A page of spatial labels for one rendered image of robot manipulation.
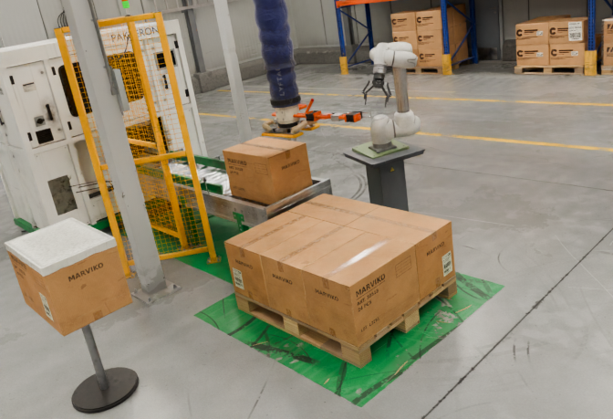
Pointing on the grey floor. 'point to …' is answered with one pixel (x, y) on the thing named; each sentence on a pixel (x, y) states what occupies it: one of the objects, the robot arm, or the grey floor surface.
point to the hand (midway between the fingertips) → (375, 104)
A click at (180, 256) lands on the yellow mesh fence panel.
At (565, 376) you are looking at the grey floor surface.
